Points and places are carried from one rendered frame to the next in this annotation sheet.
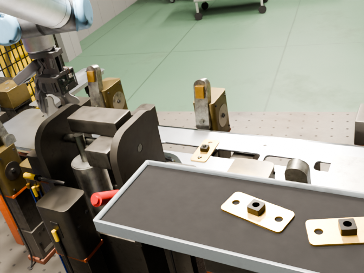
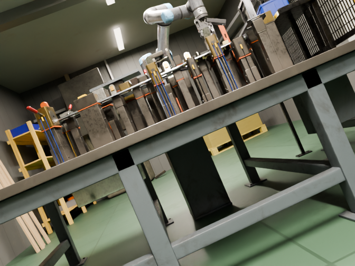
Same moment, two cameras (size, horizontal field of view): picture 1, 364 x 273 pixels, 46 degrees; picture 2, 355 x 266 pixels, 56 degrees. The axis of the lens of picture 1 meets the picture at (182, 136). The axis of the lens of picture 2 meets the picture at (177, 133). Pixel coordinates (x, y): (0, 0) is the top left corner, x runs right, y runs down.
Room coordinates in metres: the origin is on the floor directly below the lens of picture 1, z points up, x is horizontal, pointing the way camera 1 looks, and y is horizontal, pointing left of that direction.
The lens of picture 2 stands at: (2.56, -1.04, 0.61)
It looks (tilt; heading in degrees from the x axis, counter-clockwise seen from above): 1 degrees up; 150
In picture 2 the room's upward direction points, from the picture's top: 23 degrees counter-clockwise
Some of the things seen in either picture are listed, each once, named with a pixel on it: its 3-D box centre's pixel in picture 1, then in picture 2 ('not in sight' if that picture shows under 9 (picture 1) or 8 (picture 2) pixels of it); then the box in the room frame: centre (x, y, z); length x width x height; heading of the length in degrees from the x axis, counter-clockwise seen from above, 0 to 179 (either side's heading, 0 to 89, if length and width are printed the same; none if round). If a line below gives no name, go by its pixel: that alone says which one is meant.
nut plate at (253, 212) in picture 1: (256, 208); not in sight; (0.39, -0.07, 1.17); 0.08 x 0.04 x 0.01; 43
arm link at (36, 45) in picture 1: (39, 40); (200, 13); (1.08, 0.30, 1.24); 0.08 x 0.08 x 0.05
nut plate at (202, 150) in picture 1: (205, 148); not in sight; (0.79, -0.04, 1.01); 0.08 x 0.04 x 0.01; 148
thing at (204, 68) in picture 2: not in sight; (210, 83); (0.98, 0.24, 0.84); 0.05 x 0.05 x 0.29; 58
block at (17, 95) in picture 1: (27, 134); (274, 44); (1.30, 0.51, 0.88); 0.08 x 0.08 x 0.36; 58
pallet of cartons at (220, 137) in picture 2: not in sight; (225, 127); (-3.45, 3.69, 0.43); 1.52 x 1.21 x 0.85; 66
